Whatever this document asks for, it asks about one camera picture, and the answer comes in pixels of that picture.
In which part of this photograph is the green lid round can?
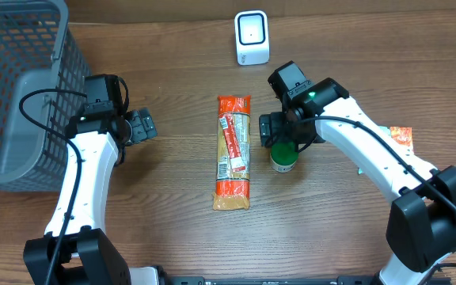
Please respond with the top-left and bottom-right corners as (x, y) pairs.
(270, 142), (298, 173)

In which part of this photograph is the long orange cracker pack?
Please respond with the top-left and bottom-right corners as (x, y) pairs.
(213, 95), (251, 211)

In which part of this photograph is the teal snack packet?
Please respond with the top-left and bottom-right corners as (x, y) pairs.
(358, 126), (391, 175)

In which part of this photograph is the small orange snack box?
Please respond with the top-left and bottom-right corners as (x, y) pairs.
(389, 127), (414, 154)

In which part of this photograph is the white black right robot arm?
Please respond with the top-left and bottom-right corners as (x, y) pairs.
(259, 76), (456, 284)

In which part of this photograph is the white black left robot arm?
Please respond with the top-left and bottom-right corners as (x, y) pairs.
(23, 130), (167, 284)

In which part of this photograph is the white barcode scanner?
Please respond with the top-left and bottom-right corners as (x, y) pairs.
(234, 10), (270, 66)

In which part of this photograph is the grey plastic mesh basket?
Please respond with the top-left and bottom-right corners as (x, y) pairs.
(0, 0), (91, 192)

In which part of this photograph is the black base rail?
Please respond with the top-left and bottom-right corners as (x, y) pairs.
(168, 275), (453, 285)

